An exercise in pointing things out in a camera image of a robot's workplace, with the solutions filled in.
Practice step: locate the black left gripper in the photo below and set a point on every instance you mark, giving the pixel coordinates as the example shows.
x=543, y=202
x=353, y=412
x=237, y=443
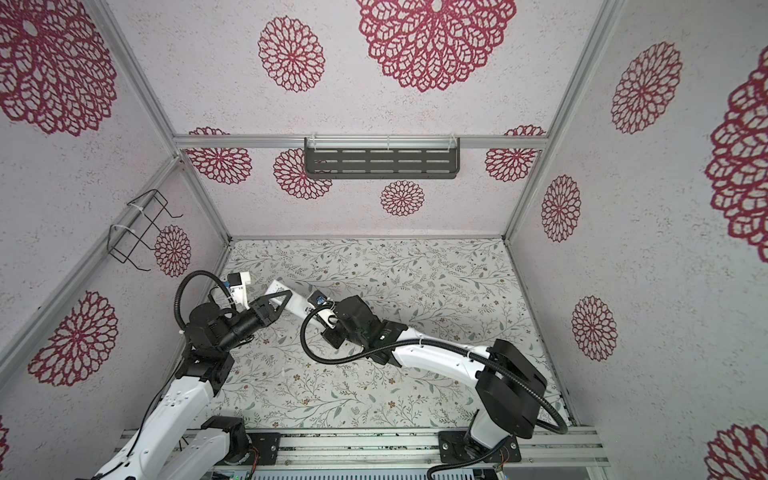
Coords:
x=258, y=310

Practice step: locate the white remote control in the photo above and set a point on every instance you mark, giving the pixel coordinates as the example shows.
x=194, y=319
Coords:
x=298, y=304

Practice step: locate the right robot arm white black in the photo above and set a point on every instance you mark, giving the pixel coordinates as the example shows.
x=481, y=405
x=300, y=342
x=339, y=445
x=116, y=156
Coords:
x=510, y=388

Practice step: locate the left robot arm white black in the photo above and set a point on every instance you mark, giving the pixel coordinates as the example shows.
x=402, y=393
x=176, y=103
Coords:
x=149, y=454

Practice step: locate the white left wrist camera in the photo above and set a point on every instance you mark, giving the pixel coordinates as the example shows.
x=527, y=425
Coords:
x=237, y=283

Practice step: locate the black wire wall basket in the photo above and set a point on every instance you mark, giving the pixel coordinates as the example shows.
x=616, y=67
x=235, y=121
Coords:
x=126, y=236

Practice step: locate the dark metal wall shelf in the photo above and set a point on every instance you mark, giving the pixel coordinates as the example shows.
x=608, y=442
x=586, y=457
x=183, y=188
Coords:
x=385, y=159

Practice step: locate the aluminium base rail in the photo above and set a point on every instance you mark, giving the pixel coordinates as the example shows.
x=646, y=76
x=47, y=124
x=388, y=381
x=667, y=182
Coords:
x=414, y=448

